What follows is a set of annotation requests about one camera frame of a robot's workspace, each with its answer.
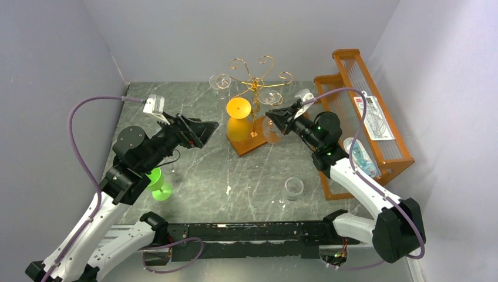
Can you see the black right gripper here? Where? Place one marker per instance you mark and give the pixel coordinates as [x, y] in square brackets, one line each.
[288, 121]

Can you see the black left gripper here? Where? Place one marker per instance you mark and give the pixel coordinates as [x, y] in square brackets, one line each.
[199, 132]

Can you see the clear wine glass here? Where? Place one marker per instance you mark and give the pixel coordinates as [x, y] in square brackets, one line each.
[269, 99]
[220, 83]
[291, 194]

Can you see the yellow plastic wine glass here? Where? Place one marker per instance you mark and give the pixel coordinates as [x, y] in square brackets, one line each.
[238, 126]

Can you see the green plastic wine glass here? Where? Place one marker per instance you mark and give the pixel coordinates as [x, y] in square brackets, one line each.
[161, 190]

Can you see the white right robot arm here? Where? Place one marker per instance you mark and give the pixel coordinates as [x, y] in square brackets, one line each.
[396, 228]

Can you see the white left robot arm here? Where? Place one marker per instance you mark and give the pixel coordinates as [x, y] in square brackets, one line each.
[79, 257]

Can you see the blue packaged item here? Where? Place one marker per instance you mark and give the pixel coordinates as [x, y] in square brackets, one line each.
[362, 160]

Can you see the wooden tiered display shelf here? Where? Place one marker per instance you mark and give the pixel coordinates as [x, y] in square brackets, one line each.
[391, 157]

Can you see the white packaged ruler set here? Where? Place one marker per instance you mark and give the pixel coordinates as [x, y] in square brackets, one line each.
[375, 122]

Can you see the gold wire wine glass rack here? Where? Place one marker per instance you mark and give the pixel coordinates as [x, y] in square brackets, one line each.
[254, 85]

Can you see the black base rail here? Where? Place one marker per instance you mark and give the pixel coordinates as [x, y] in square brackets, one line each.
[303, 239]

